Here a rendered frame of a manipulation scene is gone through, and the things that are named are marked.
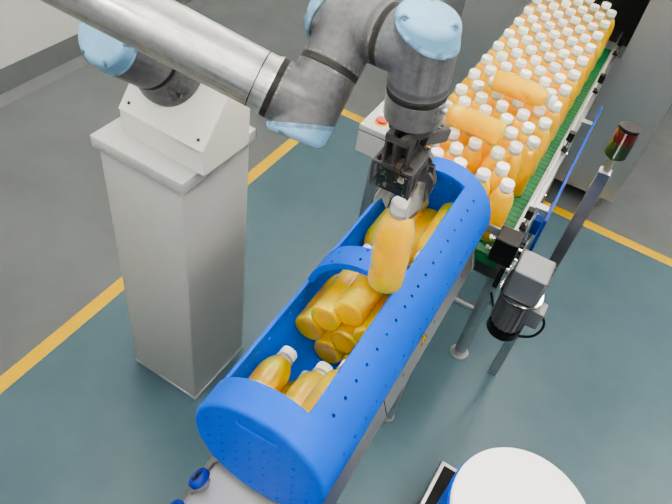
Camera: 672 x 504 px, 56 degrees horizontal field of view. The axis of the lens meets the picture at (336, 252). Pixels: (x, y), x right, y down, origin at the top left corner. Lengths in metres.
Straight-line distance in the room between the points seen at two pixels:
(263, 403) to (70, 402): 1.57
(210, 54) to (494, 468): 0.94
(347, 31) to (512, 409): 2.07
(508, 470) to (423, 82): 0.81
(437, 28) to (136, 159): 1.07
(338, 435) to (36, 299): 1.98
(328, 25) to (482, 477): 0.89
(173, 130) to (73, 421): 1.27
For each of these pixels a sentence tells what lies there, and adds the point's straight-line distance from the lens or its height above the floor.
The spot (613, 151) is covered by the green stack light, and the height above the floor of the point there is 1.19.
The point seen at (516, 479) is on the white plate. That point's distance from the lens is 1.37.
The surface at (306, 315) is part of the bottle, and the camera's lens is 1.41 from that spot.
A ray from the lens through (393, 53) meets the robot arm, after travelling 0.89.
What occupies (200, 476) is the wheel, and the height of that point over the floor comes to 0.98.
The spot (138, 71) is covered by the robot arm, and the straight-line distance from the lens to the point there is 1.55.
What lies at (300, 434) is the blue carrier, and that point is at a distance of 1.10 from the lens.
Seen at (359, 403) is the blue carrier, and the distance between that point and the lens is 1.19.
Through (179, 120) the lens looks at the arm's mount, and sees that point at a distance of 1.69.
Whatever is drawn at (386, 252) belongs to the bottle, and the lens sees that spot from 1.16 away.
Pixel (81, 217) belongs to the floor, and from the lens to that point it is 3.22.
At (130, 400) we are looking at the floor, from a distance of 2.56.
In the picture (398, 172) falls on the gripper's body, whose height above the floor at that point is 1.59.
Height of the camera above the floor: 2.20
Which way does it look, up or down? 46 degrees down
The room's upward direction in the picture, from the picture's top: 11 degrees clockwise
